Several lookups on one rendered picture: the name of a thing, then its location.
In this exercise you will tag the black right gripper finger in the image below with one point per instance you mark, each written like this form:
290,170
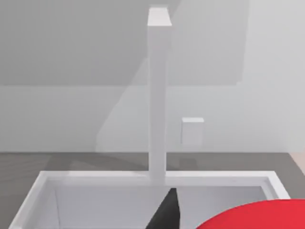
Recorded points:
170,212

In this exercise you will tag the red cup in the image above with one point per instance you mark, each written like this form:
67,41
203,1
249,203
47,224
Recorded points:
257,215

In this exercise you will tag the white sink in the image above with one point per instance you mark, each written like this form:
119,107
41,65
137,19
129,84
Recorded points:
95,202

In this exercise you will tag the tall white tap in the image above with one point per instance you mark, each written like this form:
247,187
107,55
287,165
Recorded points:
157,95

